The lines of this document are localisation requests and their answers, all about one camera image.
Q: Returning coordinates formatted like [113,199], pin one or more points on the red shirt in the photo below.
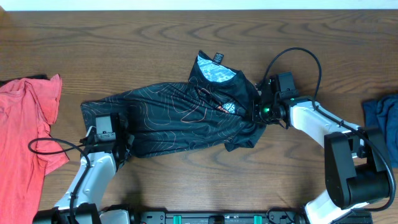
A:
[28,109]

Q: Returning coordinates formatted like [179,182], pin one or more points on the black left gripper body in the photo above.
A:
[124,140]

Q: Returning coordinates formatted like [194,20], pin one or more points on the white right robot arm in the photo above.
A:
[358,174]

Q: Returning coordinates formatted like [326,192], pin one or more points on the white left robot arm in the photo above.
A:
[104,150]

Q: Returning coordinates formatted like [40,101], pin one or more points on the dark blue folded cloth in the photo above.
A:
[383,113]

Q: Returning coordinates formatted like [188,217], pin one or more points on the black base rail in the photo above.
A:
[217,217]

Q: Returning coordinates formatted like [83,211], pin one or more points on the black orange-patterned shirt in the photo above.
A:
[209,109]

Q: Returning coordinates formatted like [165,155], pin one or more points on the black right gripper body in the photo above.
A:
[265,112]

